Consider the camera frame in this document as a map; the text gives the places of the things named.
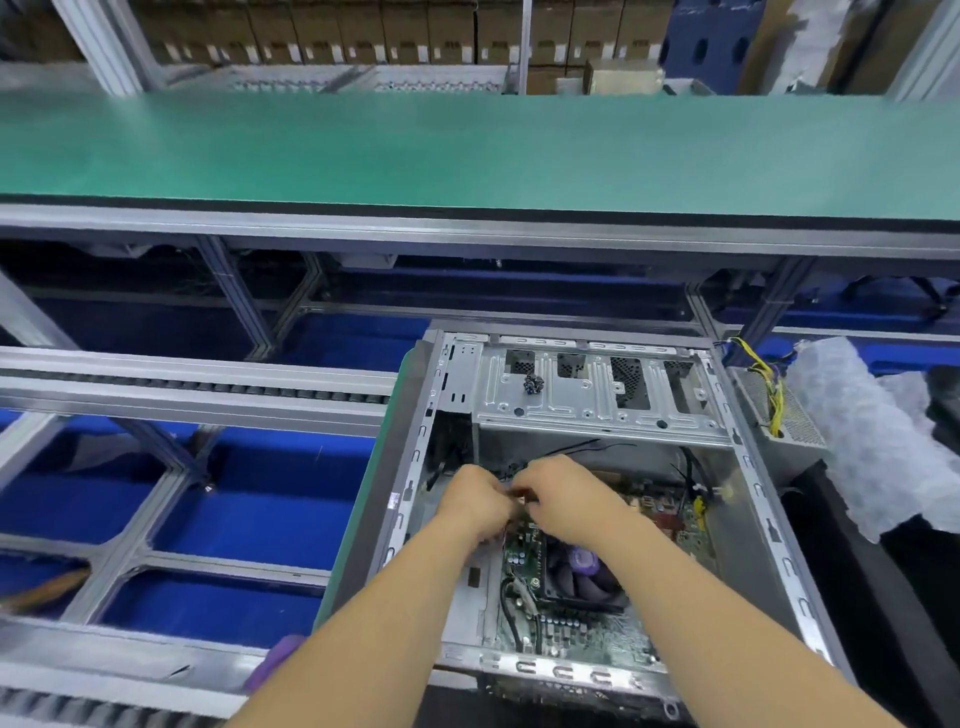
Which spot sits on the small purple object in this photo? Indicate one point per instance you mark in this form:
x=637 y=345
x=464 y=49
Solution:
x=273 y=660

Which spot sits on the green motherboard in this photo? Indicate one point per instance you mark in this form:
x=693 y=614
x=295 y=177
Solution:
x=600 y=630

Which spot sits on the person's right hand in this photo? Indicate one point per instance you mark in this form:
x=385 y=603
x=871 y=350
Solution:
x=570 y=495

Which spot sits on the person's left forearm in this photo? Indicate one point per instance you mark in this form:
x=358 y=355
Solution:
x=375 y=645

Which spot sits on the white bubble wrap bag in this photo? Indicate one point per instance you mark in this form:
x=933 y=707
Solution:
x=885 y=428

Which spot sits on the green conveyor belt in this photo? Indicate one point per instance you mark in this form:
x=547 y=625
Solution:
x=450 y=150

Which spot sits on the grey power supply unit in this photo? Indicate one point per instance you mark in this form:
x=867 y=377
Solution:
x=780 y=398

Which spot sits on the metal heatsink cooler fan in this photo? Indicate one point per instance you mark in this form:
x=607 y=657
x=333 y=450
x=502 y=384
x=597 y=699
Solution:
x=578 y=578

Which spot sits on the person's right forearm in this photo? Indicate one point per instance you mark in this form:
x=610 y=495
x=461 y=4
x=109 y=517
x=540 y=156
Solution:
x=750 y=638

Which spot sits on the aluminium roller conveyor rail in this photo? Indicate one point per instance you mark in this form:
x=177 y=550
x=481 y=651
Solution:
x=195 y=387

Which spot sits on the stack of cardboard boxes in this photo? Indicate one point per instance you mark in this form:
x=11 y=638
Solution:
x=420 y=30

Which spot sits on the black and silver computer case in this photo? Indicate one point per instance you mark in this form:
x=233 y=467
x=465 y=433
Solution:
x=600 y=383

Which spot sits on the person's left hand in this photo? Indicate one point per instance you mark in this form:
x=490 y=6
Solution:
x=473 y=503

